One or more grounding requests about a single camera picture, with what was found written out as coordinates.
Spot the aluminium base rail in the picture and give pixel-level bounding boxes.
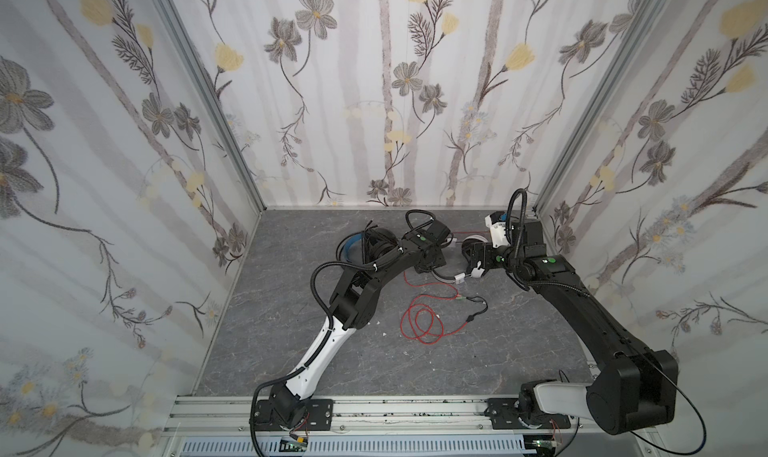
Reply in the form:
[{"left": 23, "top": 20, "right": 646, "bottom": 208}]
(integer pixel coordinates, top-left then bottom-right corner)
[{"left": 157, "top": 395, "right": 599, "bottom": 456}]

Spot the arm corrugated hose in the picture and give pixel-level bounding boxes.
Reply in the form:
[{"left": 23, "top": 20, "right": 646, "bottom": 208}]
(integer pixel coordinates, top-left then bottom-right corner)
[
  {"left": 505, "top": 188, "right": 571, "bottom": 293},
  {"left": 308, "top": 208, "right": 438, "bottom": 338}
]

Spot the white over-ear headphones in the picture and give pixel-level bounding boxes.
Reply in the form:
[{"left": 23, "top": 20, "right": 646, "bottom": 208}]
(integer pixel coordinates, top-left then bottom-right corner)
[{"left": 431, "top": 234, "right": 494, "bottom": 284}]

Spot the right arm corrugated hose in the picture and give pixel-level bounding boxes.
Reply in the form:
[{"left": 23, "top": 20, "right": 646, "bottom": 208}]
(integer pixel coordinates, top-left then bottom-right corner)
[{"left": 505, "top": 188, "right": 571, "bottom": 293}]

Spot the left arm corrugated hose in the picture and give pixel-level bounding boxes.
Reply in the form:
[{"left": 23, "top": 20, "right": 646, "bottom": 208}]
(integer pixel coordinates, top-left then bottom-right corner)
[{"left": 308, "top": 208, "right": 438, "bottom": 338}]

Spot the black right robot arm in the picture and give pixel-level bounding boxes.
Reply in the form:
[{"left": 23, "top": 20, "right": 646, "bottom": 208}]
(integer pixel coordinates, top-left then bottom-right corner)
[{"left": 461, "top": 221, "right": 678, "bottom": 435}]

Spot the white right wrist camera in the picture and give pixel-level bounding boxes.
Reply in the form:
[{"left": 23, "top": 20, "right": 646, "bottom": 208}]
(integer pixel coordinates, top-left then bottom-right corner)
[{"left": 485, "top": 211, "right": 518, "bottom": 248}]

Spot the black over-ear headphones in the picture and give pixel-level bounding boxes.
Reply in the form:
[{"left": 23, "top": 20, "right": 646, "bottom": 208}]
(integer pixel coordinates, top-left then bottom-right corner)
[{"left": 335, "top": 224, "right": 399, "bottom": 264}]

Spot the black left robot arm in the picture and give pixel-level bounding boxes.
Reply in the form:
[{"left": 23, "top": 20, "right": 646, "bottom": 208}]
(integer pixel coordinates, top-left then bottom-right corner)
[{"left": 249, "top": 213, "right": 452, "bottom": 431}]

